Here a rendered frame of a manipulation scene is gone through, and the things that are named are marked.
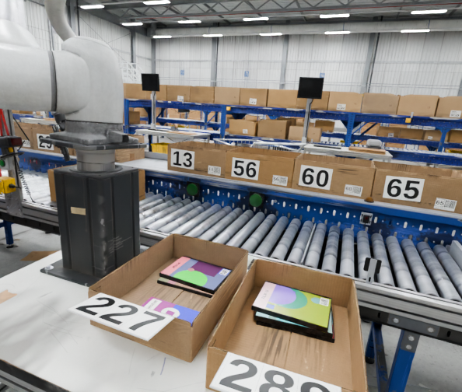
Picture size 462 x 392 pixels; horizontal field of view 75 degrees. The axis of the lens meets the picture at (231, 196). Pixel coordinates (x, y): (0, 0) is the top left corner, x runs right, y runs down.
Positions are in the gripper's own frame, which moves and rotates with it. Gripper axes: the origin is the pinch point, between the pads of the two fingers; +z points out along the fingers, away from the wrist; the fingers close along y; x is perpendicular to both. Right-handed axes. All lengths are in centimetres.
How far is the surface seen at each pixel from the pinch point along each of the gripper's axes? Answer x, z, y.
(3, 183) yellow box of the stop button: -34.5, 4.1, 16.1
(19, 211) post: -39.6, 19.3, 10.9
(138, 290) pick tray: 60, 49, 48
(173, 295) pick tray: 70, 52, 46
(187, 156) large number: 32, 14, -49
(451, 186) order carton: 159, 58, -49
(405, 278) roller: 131, 76, 0
